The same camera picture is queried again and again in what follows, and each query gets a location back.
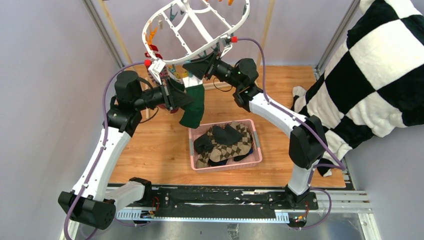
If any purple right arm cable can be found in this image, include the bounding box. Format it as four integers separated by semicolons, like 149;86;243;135
236;37;347;231

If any pink plastic basket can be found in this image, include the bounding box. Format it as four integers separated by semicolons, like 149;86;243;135
188;119;263;173

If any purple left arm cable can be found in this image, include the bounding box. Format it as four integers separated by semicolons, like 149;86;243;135
63;60;152;240

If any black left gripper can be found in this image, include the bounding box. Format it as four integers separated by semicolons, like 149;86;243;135
133;77;194;111

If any black white checkered blanket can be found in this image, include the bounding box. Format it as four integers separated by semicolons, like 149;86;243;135
291;0;424;177

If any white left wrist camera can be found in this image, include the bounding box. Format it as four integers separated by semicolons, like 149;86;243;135
147;58;168;85

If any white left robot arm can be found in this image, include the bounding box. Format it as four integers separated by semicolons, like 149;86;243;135
58;59;194;232

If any dark green sock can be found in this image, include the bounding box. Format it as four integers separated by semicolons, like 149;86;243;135
179;75;205;129

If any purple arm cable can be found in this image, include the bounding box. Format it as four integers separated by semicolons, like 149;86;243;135
63;60;152;240
236;37;347;231

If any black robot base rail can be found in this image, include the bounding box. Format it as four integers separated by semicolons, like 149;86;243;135
115;185;319;224

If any wooden clothes rack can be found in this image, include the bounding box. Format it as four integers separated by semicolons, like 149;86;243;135
102;0;276;123

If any black blue sock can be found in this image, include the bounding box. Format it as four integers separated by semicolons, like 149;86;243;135
207;159;228;167

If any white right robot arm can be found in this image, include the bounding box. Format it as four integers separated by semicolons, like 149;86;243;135
197;54;327;209

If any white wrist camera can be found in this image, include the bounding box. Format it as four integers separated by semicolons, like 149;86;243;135
147;58;168;85
220;34;238;58

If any argyle brown sock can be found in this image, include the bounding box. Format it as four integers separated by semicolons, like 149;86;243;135
226;121;253;162
193;125;233;169

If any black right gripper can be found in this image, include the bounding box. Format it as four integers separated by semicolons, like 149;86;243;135
183;48;243;90

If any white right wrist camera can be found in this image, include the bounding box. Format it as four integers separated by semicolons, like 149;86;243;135
220;34;238;58

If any red white striped sock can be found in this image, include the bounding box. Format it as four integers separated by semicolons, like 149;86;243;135
144;44;163;59

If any white round sock hanger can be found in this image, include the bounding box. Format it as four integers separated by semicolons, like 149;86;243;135
141;0;251;66

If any plain black sock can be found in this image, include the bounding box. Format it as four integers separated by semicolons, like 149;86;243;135
212;124;243;145
193;133;214;154

